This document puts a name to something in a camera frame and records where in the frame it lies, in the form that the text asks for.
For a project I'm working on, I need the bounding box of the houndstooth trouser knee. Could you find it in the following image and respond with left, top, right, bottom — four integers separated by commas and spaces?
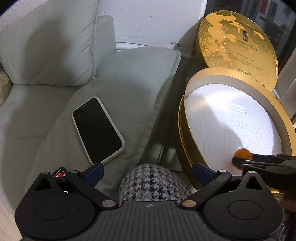
117, 164, 192, 204

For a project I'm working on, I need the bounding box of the white-cased smartphone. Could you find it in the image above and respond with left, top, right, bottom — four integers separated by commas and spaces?
72, 97, 125, 165

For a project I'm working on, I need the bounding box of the gold round box base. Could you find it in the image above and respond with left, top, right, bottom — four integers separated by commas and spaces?
176, 67, 295, 189

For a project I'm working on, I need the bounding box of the small orange mandarin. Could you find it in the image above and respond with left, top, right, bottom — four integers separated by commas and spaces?
233, 148, 253, 160

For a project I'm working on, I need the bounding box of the gold round box lid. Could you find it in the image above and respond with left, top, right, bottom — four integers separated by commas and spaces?
196, 10, 278, 91

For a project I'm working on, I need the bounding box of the grey back cushion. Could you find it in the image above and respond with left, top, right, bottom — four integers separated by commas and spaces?
1, 1, 99, 87

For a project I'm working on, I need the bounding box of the grey seat cushion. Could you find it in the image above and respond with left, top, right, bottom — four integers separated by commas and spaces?
25, 47, 181, 198

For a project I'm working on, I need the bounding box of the beige crumpled cloth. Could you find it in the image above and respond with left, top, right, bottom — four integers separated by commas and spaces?
0, 71, 12, 105

